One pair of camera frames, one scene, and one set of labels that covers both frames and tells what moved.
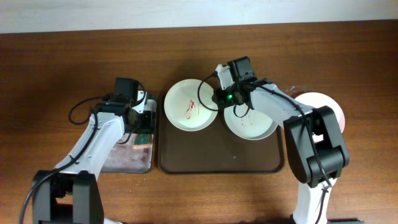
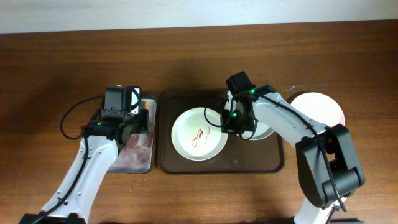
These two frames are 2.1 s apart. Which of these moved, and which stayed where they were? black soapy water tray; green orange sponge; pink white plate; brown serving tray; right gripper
Moved: right gripper; green orange sponge
Stayed: pink white plate; brown serving tray; black soapy water tray
